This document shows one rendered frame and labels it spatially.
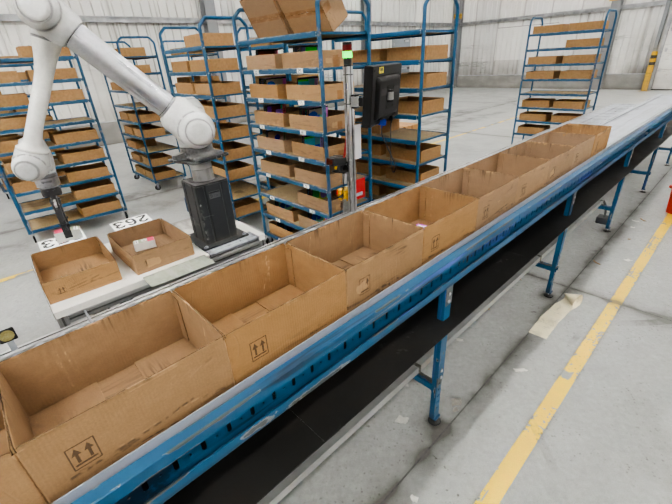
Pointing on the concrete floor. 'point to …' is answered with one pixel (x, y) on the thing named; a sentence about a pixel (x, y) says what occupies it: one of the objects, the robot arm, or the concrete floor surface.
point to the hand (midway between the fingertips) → (66, 229)
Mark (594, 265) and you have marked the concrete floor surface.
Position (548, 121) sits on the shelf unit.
